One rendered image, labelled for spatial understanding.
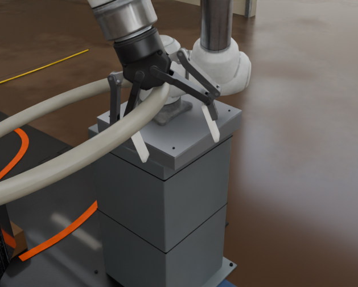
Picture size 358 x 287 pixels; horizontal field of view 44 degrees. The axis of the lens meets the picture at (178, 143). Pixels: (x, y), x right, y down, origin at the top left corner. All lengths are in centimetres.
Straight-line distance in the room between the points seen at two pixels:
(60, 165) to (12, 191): 7
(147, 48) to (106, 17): 7
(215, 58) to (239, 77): 12
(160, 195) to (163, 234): 18
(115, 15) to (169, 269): 128
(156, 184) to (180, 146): 17
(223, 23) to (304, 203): 152
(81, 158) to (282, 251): 184
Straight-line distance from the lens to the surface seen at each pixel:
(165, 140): 149
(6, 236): 193
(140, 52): 70
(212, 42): 144
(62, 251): 235
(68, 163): 61
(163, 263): 178
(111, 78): 75
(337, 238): 250
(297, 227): 251
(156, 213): 163
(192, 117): 161
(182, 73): 151
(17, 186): 62
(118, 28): 69
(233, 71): 150
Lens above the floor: 163
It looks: 32 degrees down
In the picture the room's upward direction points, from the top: straight up
